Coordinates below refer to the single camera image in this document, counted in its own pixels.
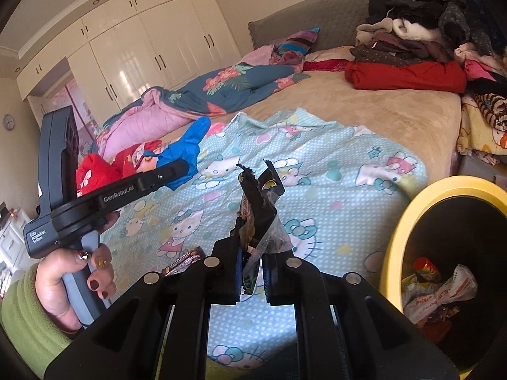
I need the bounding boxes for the white red wrapper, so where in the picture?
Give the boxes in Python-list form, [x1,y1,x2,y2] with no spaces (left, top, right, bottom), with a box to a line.
[404,264,478,324]

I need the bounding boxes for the red folded garment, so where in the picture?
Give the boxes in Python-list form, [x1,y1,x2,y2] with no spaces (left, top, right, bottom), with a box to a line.
[344,61,467,94]

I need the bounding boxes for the white dresser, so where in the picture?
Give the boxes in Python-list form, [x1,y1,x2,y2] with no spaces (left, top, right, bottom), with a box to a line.
[0,208,37,298]

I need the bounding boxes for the tan bed sheet mattress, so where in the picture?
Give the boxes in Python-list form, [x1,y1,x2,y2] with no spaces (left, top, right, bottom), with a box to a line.
[158,69,462,185]

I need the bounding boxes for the striped colourful pillow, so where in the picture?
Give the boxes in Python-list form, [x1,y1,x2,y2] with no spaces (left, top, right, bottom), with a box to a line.
[270,28,321,65]

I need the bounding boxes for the red plastic bag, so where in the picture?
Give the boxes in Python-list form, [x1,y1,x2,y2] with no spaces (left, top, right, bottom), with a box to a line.
[418,307,459,344]

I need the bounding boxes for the black cartoon snack packet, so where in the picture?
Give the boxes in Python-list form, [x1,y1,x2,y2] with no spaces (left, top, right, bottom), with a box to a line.
[237,160,292,296]

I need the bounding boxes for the red white pillow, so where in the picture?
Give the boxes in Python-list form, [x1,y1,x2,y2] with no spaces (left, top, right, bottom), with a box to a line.
[303,46,355,72]

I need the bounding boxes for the round wall clock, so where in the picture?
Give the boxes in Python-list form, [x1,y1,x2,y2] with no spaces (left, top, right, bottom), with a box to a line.
[3,114,16,131]

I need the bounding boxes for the red candy wrapper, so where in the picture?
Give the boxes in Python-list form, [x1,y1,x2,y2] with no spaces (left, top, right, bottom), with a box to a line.
[413,256,442,284]

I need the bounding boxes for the blue floral pink quilt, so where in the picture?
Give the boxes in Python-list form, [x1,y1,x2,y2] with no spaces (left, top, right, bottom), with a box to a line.
[91,63,309,160]

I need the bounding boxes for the light blue Hello Kitty blanket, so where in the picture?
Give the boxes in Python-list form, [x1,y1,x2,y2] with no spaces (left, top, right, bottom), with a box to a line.
[101,110,428,293]

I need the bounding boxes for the white wardrobe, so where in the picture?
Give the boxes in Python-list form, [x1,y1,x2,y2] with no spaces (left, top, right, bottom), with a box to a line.
[16,0,240,124]

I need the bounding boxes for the yellow cartoon blanket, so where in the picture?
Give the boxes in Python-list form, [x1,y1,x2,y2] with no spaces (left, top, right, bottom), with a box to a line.
[456,94,506,155]

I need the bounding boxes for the left hand painted nails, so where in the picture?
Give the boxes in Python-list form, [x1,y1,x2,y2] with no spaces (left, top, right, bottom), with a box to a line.
[35,244,117,333]

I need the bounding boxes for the green sleeve left forearm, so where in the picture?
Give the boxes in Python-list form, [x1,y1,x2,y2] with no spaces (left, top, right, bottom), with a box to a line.
[1,264,81,379]

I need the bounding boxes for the grey quilted headboard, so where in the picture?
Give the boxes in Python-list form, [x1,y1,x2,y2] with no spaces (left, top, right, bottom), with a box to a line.
[248,0,369,52]

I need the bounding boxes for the pile of dark clothes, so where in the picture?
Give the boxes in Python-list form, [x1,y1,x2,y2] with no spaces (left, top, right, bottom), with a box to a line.
[366,0,506,74]

